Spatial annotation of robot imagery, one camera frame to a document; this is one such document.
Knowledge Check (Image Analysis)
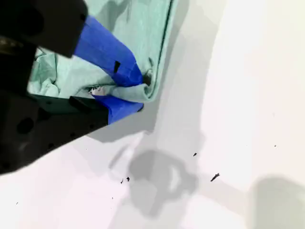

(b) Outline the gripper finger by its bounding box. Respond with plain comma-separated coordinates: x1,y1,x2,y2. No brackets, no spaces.
0,0,152,87
9,93,144,171

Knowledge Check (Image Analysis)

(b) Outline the pale green t-shirt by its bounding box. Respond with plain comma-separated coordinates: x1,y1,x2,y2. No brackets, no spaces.
27,0,176,104

